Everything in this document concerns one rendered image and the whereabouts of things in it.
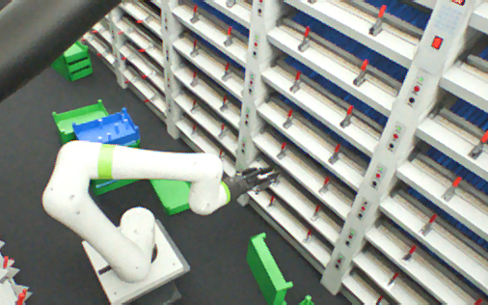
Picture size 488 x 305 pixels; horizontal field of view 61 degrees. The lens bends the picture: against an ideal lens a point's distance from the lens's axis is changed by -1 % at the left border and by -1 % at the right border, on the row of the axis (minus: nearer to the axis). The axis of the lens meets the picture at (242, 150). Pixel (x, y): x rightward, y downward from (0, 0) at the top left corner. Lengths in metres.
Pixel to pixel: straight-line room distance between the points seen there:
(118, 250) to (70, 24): 1.34
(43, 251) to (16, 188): 0.49
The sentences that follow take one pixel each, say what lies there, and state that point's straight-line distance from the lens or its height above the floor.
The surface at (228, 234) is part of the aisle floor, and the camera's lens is 2.31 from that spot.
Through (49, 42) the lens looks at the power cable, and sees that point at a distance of 0.17.
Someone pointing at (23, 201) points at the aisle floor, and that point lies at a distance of 2.62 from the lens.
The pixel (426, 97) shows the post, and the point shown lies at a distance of 1.35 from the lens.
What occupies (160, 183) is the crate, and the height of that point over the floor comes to 0.00.
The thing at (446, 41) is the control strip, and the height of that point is 1.38.
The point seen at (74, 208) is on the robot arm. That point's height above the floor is 0.89.
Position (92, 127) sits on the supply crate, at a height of 0.33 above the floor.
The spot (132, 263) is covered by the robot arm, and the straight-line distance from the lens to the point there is 1.54.
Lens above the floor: 1.89
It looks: 43 degrees down
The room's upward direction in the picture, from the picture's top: 7 degrees clockwise
